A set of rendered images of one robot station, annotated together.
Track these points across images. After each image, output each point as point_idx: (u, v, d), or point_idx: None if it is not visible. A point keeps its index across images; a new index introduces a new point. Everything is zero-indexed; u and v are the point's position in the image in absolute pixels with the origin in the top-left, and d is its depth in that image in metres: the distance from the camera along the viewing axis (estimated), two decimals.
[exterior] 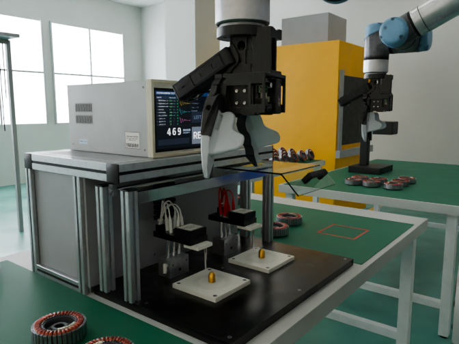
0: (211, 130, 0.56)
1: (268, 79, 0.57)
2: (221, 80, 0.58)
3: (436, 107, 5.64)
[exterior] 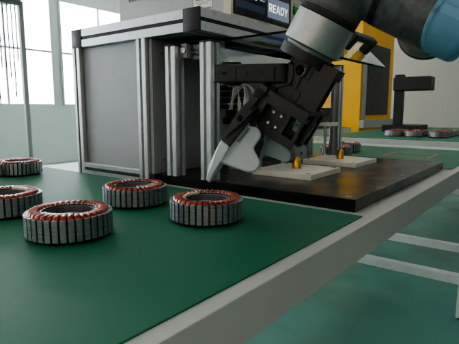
0: (233, 140, 0.55)
1: (309, 117, 0.55)
2: (264, 94, 0.56)
3: (457, 81, 5.47)
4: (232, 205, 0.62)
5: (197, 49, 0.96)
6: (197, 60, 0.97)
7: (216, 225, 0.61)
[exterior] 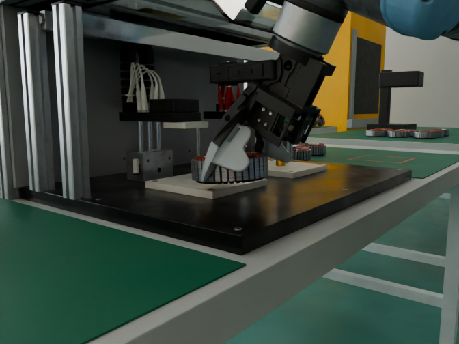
0: (222, 140, 0.55)
1: (298, 113, 0.54)
2: (253, 91, 0.55)
3: (453, 78, 5.22)
4: (253, 160, 0.58)
5: None
6: None
7: (235, 181, 0.58)
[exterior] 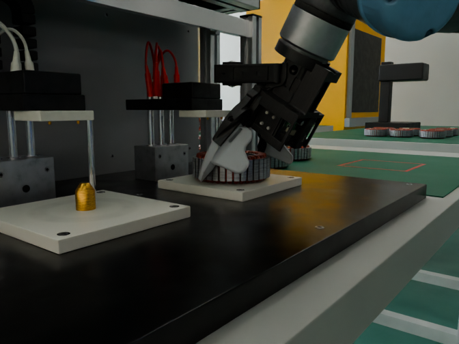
0: (223, 140, 0.55)
1: (301, 119, 0.53)
2: (257, 94, 0.55)
3: (457, 75, 4.91)
4: (252, 162, 0.57)
5: None
6: None
7: (233, 182, 0.58)
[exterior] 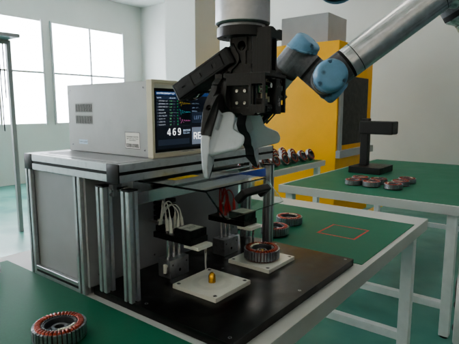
0: (211, 130, 0.56)
1: (268, 79, 0.57)
2: (221, 80, 0.58)
3: (436, 107, 5.64)
4: (272, 253, 1.30)
5: (124, 184, 1.13)
6: None
7: (263, 262, 1.30)
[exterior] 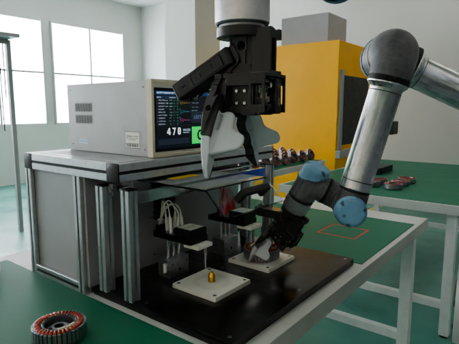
0: (211, 130, 0.56)
1: (268, 79, 0.57)
2: (221, 80, 0.58)
3: (436, 107, 5.64)
4: (272, 252, 1.30)
5: (124, 183, 1.13)
6: None
7: (263, 261, 1.30)
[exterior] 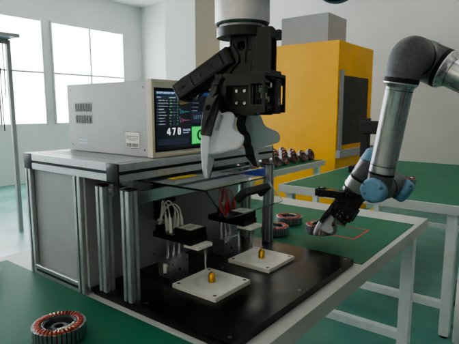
0: (211, 130, 0.56)
1: (268, 79, 0.57)
2: (221, 80, 0.58)
3: (436, 107, 5.64)
4: (332, 227, 1.53)
5: (124, 183, 1.13)
6: None
7: (326, 235, 1.52)
